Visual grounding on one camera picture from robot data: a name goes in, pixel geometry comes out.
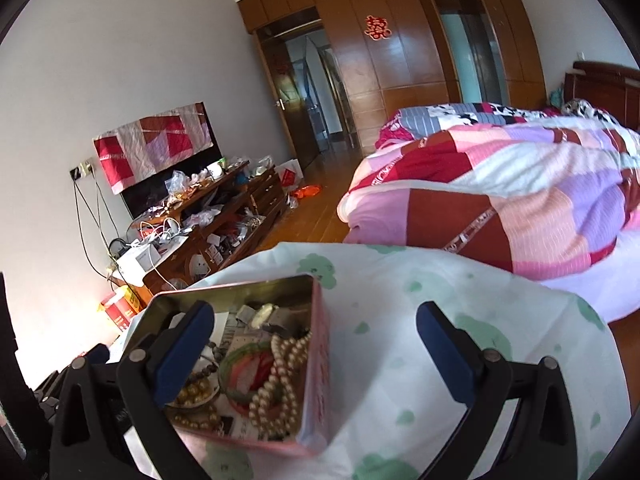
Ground wooden wardrobe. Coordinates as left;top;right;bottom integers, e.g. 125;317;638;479
237;0;548;156

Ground white box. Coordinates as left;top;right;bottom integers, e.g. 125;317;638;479
116;245;161;283

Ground red yellow boxes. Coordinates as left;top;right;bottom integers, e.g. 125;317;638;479
97;285;141;333

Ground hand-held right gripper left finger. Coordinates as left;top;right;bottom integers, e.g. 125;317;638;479
49;301;217;480

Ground black white patterned pillow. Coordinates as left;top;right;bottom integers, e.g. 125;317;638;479
560;99;623;123

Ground white green printed tablecloth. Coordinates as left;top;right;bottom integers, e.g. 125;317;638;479
107;242;628;480

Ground pink tin box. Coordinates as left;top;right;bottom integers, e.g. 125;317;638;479
120;274;333;458

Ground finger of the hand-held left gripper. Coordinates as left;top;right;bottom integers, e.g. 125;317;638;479
31;344;110;413

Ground white red shopping bag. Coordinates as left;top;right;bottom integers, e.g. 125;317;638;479
277;158;305;191

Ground black television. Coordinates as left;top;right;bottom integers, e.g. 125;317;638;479
120;105;223;221

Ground black power cable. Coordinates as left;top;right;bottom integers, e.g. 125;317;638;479
72;177;118;278

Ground gold bead bracelet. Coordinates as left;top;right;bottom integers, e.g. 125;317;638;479
172;375;221;431

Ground pearl necklace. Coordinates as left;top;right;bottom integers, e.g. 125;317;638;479
248;332;313;438

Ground red white cloth cover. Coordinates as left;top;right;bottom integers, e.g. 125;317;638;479
93;101;213;196

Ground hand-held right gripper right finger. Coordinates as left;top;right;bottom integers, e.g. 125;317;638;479
416;301;592;480

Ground clear plastic bag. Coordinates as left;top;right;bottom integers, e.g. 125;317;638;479
165;170;193;196

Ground wooden headboard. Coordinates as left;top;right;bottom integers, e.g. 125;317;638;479
565;60;640;128

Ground pink patchwork quilt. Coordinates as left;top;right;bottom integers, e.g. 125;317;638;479
337;102;640;281

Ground wooden television cabinet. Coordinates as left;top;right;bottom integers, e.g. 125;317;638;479
112;160;291;306

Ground wooden door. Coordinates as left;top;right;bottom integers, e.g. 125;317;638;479
256;25;321;171

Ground red paper decoration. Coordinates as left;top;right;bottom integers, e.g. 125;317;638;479
365;15;392;41

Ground white bed sheet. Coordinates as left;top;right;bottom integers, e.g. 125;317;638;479
542;232;640;325

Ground green jade bangle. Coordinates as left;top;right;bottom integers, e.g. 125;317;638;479
220;344;281;403

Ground brown wooden bead bracelet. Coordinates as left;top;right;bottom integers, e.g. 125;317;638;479
197;342;226;376

